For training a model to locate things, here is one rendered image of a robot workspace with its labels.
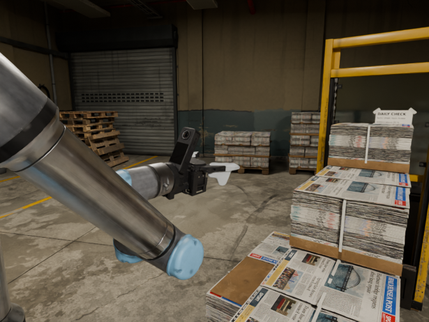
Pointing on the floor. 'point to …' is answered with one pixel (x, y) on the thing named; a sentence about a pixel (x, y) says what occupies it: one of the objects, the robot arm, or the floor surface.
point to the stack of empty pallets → (83, 131)
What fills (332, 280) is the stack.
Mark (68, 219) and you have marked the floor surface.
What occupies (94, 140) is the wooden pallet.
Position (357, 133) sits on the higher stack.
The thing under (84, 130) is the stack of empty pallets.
